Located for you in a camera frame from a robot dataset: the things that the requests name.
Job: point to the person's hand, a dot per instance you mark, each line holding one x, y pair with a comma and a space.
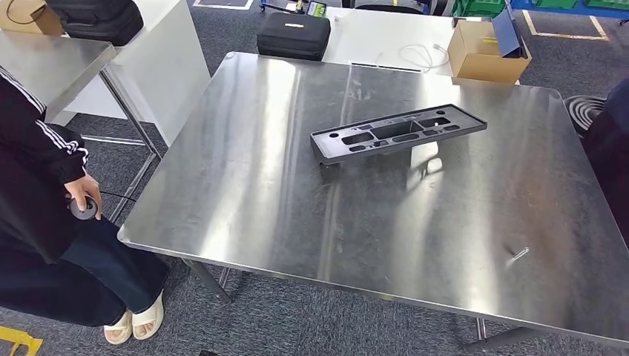
83, 186

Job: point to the black round controller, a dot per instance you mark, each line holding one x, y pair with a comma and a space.
83, 210

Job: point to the black plastic panel part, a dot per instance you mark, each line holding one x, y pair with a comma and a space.
344, 150

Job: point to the steel workbench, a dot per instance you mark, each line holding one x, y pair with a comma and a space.
295, 211

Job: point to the person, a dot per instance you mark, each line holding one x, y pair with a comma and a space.
612, 147
34, 211

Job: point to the steel side table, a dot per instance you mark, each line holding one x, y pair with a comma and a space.
44, 64

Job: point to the white desk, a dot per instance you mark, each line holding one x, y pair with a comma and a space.
167, 69

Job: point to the yellow floor tape piece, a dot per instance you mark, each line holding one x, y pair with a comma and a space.
19, 336

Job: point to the cardboard box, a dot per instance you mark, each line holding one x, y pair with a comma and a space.
24, 17
471, 59

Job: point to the black remote with screen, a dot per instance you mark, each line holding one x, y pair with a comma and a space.
317, 8

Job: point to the white table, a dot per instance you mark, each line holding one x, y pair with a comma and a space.
383, 34

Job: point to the green plastic crate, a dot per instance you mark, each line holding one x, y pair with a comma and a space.
479, 7
607, 4
553, 3

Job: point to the blue tablet folder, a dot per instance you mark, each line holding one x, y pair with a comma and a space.
508, 34

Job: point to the blue metal cart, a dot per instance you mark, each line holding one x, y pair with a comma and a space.
565, 11

